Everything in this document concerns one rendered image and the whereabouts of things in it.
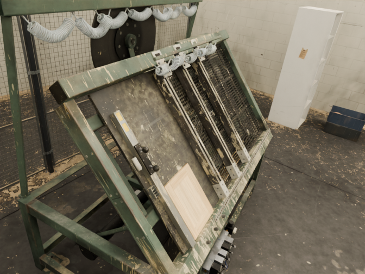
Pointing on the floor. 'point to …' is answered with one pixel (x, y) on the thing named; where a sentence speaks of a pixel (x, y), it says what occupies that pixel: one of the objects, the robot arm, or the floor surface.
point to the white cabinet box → (303, 64)
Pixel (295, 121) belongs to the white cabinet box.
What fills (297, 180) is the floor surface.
